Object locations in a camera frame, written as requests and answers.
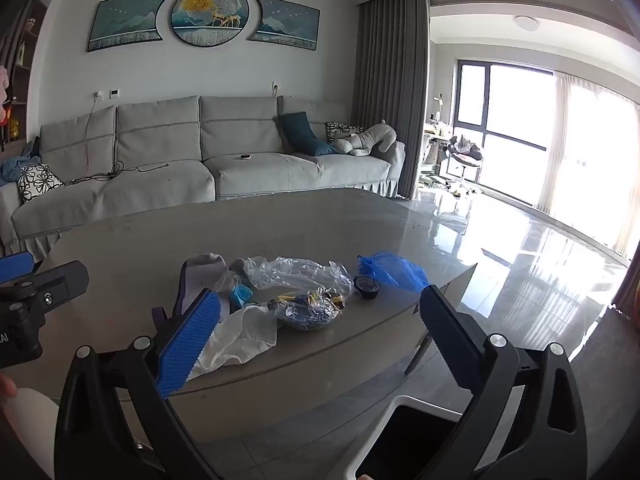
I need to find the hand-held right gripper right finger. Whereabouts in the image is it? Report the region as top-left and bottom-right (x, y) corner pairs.
(419, 284), (587, 480)

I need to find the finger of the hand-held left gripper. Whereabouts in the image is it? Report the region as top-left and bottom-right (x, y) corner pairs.
(0, 252), (36, 276)
(0, 260), (90, 317)

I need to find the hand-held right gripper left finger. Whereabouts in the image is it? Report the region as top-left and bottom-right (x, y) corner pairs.
(54, 289), (222, 480)

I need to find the grey purple sock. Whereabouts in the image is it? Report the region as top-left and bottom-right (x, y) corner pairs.
(152, 252), (236, 333)

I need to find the blue mesh pouch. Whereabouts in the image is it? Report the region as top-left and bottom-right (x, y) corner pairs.
(357, 251), (430, 294)

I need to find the small round black case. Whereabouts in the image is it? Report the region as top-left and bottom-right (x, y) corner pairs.
(353, 275), (381, 301)

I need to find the white trash bin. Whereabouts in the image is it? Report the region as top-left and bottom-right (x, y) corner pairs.
(354, 394), (466, 480)

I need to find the blue yellow snack bag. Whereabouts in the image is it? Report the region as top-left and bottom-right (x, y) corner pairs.
(267, 287), (348, 332)

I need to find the clear plastic bag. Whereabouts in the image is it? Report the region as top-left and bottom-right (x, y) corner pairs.
(243, 256), (356, 296)

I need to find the black white patterned cushion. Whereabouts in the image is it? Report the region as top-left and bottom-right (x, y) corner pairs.
(18, 163), (65, 204)
(326, 122), (366, 145)

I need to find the small grey cloth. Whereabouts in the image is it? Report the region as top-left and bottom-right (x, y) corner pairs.
(231, 257), (261, 281)

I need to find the blue cloth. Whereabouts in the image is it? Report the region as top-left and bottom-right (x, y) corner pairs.
(0, 137), (41, 186)

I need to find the light grey fabric sofa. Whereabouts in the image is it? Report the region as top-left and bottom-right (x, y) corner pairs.
(0, 95), (406, 261)

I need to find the swivel chair with clothes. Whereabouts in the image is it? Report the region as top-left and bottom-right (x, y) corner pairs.
(446, 135), (485, 196)

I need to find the white cluttered desk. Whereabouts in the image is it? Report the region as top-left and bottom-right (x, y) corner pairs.
(422, 95), (453, 181)

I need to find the grey plush toy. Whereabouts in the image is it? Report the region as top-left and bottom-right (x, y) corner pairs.
(331, 120), (397, 157)

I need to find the white sheer curtain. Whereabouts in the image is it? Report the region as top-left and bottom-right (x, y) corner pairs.
(532, 70), (640, 261)

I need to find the teal cushion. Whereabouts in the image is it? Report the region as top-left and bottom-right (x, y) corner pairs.
(278, 111), (341, 157)

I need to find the dark framed window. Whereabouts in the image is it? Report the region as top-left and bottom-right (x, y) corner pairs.
(456, 59), (556, 196)

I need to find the grey curtain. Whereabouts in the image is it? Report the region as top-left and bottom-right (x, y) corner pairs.
(350, 0), (432, 200)

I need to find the black cable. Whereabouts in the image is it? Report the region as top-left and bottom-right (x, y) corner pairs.
(82, 92), (171, 183)

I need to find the wooden wall shelf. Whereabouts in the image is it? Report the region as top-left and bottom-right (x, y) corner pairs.
(0, 0), (48, 151)

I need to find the crescent teal wall picture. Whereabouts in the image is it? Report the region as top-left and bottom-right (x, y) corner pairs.
(248, 0), (321, 53)
(87, 0), (174, 53)

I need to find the round teal gold wall picture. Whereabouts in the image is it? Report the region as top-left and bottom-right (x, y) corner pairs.
(171, 0), (251, 42)

